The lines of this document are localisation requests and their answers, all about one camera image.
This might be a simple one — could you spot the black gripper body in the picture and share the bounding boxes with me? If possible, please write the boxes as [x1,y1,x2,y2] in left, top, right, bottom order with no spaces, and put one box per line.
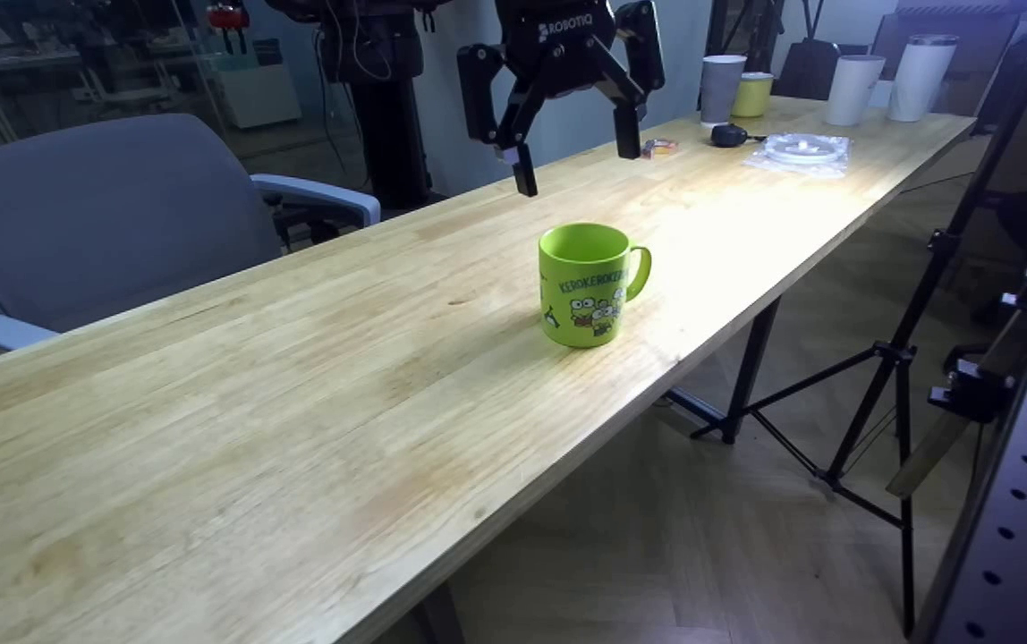
[493,0,628,90]

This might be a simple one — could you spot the yellow-green cartoon print mug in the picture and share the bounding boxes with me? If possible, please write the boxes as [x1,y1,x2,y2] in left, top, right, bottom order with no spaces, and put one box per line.
[533,219,654,353]

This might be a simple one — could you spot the grey paper cup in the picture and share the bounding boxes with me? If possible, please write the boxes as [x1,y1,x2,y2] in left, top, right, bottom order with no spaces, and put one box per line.
[699,50,752,125]

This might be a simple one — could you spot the black pillar stand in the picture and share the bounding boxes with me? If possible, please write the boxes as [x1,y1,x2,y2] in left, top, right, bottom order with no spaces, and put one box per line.
[263,0,449,219]

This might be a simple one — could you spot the black computer mouse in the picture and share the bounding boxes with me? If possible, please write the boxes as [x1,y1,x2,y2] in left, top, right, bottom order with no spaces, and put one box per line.
[709,116,769,149]

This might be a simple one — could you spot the small yellow cup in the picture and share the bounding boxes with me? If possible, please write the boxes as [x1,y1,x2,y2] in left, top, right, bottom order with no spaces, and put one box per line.
[728,69,777,120]

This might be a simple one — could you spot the black bag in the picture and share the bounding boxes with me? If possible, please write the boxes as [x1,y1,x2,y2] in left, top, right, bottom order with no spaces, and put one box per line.
[773,37,843,103]

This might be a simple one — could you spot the white tumbler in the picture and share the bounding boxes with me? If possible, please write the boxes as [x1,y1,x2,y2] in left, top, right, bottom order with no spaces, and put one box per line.
[824,46,888,131]
[888,37,957,125]

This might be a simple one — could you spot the white cabinet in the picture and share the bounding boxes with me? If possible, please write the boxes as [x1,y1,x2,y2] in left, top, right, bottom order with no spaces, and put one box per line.
[204,46,304,131]

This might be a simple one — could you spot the red object on shelf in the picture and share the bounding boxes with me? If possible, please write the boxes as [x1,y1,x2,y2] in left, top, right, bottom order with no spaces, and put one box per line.
[204,0,254,37]

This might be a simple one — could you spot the black table leg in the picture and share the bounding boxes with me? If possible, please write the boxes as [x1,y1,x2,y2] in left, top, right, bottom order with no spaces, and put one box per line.
[719,295,782,448]

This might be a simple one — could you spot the grey office chair white armrests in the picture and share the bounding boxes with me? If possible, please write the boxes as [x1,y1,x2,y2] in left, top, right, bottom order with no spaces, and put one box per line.
[0,111,384,353]

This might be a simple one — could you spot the black perforated metal bench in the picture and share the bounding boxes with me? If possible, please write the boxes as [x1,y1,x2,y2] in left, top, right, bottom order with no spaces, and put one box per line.
[916,337,1027,644]

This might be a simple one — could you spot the black camera tripod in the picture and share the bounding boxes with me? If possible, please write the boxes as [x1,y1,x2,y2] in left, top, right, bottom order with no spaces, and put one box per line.
[664,22,1027,639]

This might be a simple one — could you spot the black clamp mount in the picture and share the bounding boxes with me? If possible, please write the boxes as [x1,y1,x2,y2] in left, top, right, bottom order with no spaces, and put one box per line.
[923,263,1027,424]

